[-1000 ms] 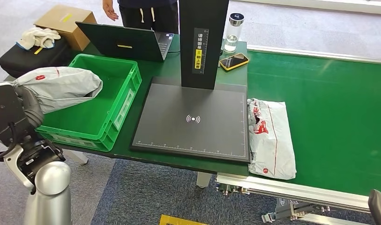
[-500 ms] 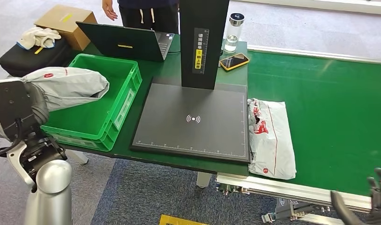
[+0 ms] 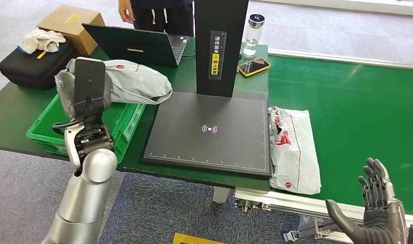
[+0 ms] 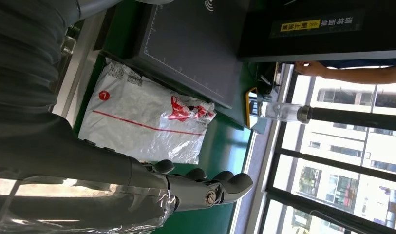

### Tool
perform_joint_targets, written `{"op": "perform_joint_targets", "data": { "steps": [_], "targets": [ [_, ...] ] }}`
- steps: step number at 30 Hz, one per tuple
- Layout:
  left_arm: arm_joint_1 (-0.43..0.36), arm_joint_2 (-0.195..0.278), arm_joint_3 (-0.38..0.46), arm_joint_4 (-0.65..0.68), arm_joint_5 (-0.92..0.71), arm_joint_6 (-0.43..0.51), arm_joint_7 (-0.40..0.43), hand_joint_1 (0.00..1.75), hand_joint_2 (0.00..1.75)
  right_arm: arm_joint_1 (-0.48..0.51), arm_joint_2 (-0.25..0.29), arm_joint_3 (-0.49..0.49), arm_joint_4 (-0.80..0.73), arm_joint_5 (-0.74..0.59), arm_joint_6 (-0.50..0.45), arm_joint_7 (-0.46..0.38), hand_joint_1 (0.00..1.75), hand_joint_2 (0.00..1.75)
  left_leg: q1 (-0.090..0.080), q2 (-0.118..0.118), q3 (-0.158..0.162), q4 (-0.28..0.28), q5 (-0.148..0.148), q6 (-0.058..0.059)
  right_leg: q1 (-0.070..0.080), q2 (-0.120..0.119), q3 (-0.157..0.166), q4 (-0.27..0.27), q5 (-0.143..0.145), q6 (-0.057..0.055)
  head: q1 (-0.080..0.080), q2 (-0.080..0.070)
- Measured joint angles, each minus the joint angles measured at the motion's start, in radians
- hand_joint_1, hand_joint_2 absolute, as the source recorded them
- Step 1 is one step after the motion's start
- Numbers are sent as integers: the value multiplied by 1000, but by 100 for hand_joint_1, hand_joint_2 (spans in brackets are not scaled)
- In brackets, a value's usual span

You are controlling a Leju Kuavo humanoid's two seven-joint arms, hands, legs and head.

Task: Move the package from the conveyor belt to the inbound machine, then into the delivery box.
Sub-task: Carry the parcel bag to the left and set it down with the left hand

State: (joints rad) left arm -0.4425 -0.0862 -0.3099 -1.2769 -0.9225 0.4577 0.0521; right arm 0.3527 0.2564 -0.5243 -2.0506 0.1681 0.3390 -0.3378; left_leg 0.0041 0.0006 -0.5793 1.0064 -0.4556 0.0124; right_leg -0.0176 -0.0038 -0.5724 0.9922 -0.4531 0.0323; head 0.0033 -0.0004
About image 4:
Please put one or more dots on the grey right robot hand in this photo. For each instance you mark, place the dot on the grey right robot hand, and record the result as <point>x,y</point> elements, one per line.
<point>72,161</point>

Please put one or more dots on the black scanner column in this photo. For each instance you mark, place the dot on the black scanner column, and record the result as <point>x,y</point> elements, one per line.
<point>314,48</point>

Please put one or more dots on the column instruction label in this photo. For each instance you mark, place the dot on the column instruction label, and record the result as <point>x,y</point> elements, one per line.
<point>314,25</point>

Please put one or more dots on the clear water bottle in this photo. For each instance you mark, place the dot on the clear water bottle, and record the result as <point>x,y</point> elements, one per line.
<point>281,112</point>

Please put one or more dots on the black framed glass window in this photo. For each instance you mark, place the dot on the black framed glass window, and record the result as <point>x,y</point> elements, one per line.
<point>346,119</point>

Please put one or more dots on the person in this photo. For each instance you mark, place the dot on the person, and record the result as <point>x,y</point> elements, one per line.
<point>378,63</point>

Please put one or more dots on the white plastic courier bag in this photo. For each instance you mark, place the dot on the white plastic courier bag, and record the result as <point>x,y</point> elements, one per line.
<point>146,129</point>

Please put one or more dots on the black scanner platform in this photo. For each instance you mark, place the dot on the black scanner platform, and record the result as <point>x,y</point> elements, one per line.
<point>191,48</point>

